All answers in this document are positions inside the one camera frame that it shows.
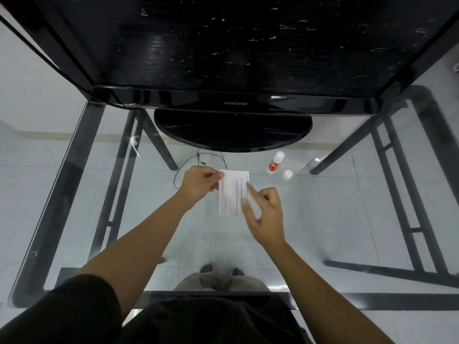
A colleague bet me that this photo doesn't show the person's left shoe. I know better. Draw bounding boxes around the person's left shoe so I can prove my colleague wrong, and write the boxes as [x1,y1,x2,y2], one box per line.
[199,263,219,283]

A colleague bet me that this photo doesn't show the white red-labelled glue bottle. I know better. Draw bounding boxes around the white red-labelled glue bottle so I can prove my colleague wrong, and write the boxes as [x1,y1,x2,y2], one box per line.
[267,150,286,175]

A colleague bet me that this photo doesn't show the beige trousers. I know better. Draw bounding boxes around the beige trousers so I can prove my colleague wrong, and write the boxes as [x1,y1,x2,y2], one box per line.
[174,271,272,293]

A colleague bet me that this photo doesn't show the person's left forearm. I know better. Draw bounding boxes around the person's left forearm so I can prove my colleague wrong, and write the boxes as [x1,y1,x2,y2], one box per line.
[77,197,197,319]

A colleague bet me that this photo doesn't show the white printed paper sheet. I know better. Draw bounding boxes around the white printed paper sheet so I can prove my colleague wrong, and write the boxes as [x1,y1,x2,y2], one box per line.
[217,170,250,217]

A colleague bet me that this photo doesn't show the black metal table frame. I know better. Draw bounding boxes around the black metal table frame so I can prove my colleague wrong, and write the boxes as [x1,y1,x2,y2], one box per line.
[9,85,459,312]

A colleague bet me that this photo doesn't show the black shirt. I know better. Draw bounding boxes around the black shirt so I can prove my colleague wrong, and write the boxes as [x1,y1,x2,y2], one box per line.
[0,274,311,344]

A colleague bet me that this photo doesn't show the person's right hand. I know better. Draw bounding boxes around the person's right hand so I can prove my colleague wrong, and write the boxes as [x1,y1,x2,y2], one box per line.
[241,182,287,248]

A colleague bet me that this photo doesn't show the person's right forearm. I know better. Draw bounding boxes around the person's right forearm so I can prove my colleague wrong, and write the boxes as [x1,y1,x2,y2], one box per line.
[267,241,397,344]

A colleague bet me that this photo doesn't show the person's left hand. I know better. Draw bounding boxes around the person's left hand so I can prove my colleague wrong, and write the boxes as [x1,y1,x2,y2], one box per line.
[176,166,225,212]

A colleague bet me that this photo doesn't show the thin black cable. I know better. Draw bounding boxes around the thin black cable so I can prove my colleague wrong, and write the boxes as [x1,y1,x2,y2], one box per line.
[174,148,227,190]

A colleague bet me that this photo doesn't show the black oval television stand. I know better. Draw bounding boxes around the black oval television stand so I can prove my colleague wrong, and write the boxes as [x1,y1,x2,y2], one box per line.
[153,108,313,154]

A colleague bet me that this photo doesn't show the black flat screen television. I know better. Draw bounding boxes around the black flat screen television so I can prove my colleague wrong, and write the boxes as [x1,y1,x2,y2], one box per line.
[0,0,459,117]

